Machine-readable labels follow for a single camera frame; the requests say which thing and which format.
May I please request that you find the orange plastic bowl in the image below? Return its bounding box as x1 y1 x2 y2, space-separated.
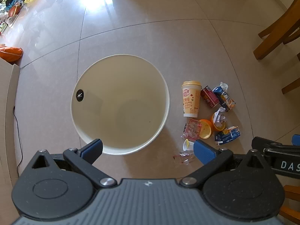
211 111 228 131

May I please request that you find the black cable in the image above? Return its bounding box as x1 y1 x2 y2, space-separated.
13 106 23 173

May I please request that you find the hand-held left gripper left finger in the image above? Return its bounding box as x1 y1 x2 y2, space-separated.
28 139 118 189

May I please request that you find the pink snack wrapper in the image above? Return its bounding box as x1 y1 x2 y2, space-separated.
183 118 204 140

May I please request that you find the orange plastic lid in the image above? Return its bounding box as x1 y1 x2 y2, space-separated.
198 119 213 139

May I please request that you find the yellow milk tea cup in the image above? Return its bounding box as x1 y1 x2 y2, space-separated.
181 81 202 118

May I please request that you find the orange bag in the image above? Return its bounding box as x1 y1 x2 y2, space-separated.
0 44 23 63

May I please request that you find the red drink can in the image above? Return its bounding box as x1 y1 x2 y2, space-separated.
200 86 219 108

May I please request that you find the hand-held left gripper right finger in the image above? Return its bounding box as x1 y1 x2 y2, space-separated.
180 139 270 189

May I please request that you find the blue yellow juice carton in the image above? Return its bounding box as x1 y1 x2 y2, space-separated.
214 126 241 146

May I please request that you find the blue orange juice carton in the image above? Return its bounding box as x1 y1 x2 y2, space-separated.
212 85 236 112

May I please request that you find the white trash bin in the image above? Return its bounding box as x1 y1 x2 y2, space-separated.
71 55 170 156

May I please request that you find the clear plastic wrapper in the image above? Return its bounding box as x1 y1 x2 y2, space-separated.
173 150 197 166

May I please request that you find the basketball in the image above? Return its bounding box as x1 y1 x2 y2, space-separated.
8 5 22 18

